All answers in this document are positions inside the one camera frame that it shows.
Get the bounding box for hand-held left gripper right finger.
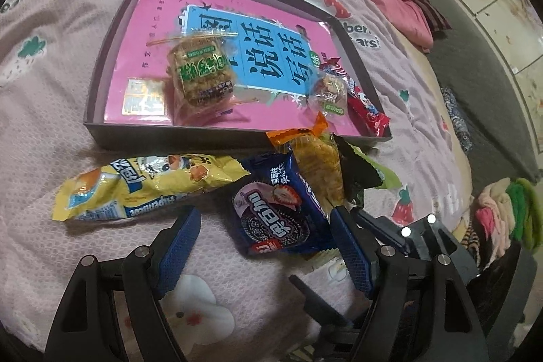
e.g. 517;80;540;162
330;206;486;362

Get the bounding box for clear lemon candy packet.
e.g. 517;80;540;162
312;249;346;282

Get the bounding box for orange chip packet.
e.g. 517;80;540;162
266;112;346;214

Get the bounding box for beige bed sheet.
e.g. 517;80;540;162
382;18;480;197

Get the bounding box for red candy packet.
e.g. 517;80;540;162
318;57;391;136

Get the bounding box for striped dark pillow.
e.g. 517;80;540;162
418;0;450;32

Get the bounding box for blue cookie packet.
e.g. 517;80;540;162
231;152;336;256

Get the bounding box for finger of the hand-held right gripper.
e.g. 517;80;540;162
289;274;361;331
350;208;408;250

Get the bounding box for black snack packet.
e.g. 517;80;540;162
333;135;382;206

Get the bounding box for large clear rice cracker packet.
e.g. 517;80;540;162
146;27;255;125

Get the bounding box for pink book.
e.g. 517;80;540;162
104;0;376;138

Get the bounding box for tree print wall poster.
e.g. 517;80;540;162
437;0;543;125

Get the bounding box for small clear cracker packet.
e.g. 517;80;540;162
307;67;353;119

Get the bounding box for pink strawberry print blanket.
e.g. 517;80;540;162
0;0;467;362

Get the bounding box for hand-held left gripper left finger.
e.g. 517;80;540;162
44;205;202;362

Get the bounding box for green snack packet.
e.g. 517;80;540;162
352;146;399;191

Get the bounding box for colourful clothes pile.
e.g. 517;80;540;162
460;177;539;273

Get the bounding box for yellow snack packet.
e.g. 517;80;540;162
51;153;251;223

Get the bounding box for grey quilted headboard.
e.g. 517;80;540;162
390;0;543;180

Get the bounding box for blue patterned cloth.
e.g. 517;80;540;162
441;86;473;153

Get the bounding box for dark shallow cardboard box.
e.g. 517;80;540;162
82;0;393;153

